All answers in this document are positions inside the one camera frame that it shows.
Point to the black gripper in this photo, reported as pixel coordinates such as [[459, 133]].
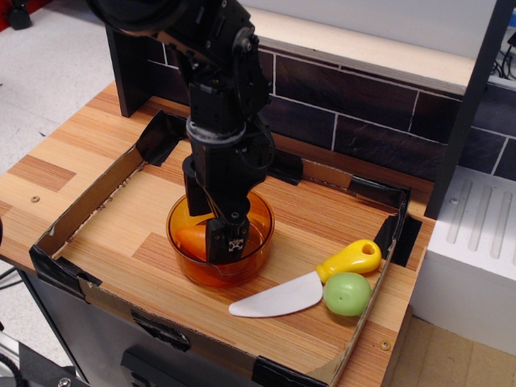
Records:
[[220, 172]]

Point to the orange toy carrot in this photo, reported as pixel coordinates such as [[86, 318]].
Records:
[[192, 241]]

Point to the orange transparent plastic pot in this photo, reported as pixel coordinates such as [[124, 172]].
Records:
[[255, 254]]

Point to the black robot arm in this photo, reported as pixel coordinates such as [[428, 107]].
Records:
[[217, 54]]

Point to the cardboard fence with black tape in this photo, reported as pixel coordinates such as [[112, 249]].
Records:
[[107, 277]]

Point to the green toy fruit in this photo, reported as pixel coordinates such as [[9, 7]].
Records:
[[347, 294]]

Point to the dark tiled backsplash shelf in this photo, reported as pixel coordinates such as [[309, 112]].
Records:
[[389, 112]]

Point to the white ribbed block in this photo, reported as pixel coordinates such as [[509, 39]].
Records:
[[466, 284]]

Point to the toy knife yellow handle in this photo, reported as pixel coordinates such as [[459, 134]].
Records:
[[361, 257]]

